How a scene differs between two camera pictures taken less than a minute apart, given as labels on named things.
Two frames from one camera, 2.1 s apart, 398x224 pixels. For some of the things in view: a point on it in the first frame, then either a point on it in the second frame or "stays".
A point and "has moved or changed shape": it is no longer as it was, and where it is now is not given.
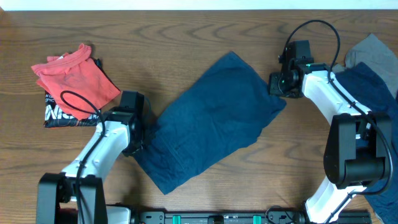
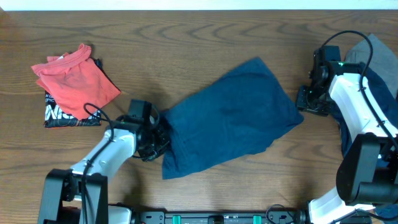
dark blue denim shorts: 224,108 has moved or changed shape
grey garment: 371,51 stays
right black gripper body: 279,84 to 314,100
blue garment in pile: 369,88 stays
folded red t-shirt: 75,71 stays
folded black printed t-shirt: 55,117 stays
